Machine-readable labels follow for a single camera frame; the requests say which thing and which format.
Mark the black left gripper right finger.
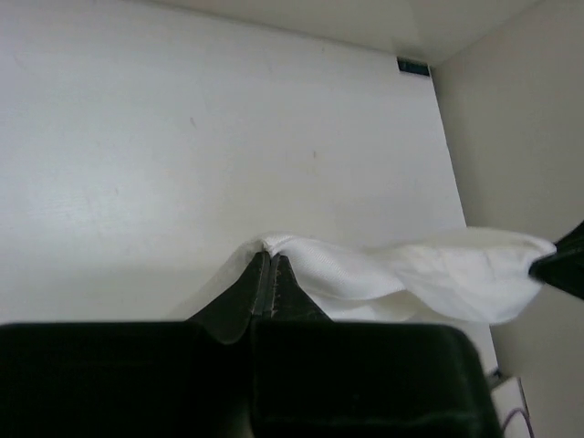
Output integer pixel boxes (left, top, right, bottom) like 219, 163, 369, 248
250, 255, 502, 437

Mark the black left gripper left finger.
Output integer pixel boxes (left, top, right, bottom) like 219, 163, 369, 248
1, 252, 269, 437

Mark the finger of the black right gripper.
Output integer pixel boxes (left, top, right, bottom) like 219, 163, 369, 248
528, 223, 584, 300

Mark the white pleated skirt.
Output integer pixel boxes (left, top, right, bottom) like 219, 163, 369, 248
201, 227, 557, 325

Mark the right blue corner label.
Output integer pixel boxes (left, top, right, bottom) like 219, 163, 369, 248
396, 57, 432, 78

